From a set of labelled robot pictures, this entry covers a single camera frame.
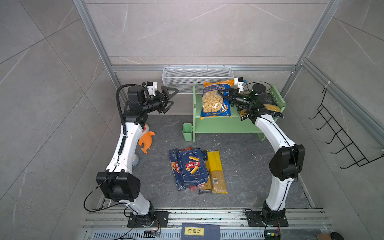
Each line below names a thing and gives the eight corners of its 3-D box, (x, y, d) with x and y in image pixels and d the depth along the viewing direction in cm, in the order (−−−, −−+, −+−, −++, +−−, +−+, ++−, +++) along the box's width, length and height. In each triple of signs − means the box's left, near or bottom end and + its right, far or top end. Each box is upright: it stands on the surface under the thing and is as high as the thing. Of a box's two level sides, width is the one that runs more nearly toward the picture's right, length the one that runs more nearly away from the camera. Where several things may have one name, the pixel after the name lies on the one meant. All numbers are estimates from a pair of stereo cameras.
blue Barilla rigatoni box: (184, 190, 84) (184, 185, 76) (179, 158, 96) (178, 151, 89) (210, 184, 86) (211, 178, 79) (201, 154, 99) (201, 146, 91)
